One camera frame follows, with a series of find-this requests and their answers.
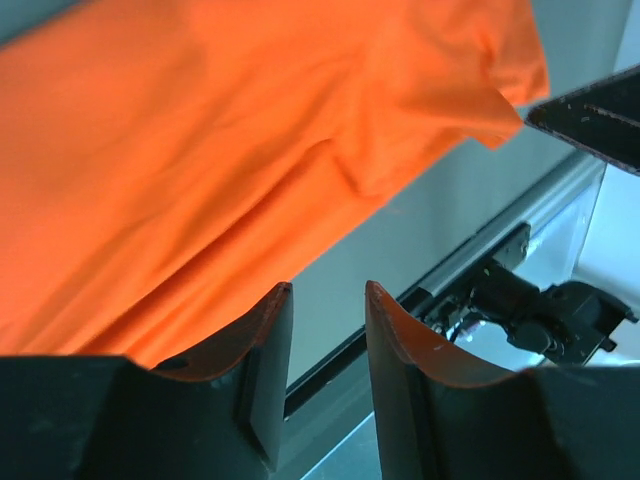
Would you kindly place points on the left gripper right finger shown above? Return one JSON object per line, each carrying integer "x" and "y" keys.
{"x": 443, "y": 413}

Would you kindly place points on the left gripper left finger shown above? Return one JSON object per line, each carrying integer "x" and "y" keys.
{"x": 214, "y": 411}

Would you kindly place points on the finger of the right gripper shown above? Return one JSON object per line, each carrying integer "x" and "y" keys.
{"x": 601, "y": 119}

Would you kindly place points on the orange t shirt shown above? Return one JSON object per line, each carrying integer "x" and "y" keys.
{"x": 165, "y": 163}

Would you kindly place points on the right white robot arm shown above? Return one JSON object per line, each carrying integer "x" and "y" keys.
{"x": 565, "y": 323}

